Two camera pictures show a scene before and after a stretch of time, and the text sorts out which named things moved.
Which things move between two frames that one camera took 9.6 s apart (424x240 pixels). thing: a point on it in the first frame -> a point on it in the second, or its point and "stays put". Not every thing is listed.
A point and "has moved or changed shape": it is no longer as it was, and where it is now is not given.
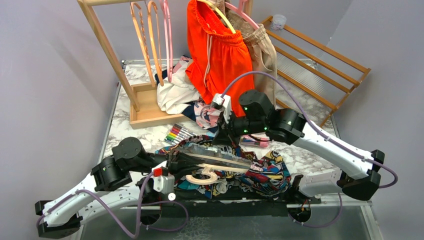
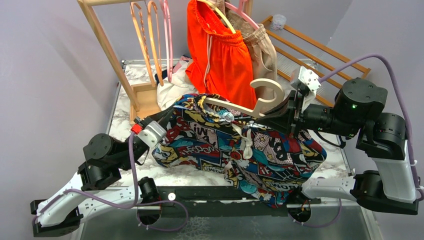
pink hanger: [169, 65] stays put
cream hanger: [213, 178] -> [259, 111]
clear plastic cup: [278, 22] stays put
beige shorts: [262, 50] stays put
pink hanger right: [240, 9] stays put
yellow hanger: [214, 7] stays put
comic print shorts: [239, 174] has moved or changed shape
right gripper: [225, 135] -> [287, 115]
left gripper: [179, 164] -> [163, 117]
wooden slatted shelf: [322, 78] stays put
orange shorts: [219, 57] stays put
